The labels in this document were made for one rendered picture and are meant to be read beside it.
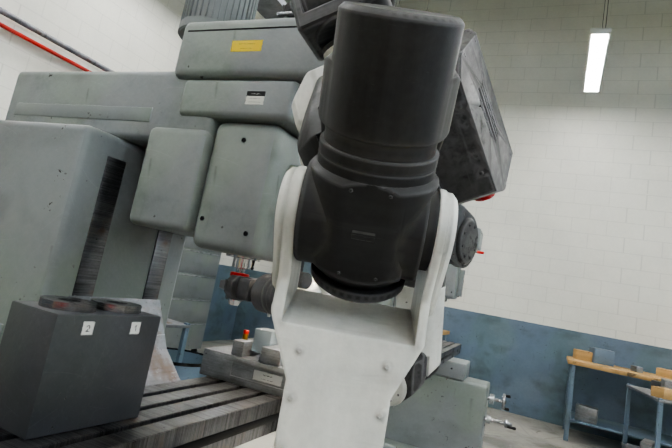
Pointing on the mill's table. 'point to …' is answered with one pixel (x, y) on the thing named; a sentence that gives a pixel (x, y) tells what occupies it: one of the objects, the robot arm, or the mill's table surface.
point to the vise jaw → (271, 355)
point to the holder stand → (73, 364)
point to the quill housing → (244, 189)
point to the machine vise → (243, 367)
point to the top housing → (245, 51)
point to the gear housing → (242, 102)
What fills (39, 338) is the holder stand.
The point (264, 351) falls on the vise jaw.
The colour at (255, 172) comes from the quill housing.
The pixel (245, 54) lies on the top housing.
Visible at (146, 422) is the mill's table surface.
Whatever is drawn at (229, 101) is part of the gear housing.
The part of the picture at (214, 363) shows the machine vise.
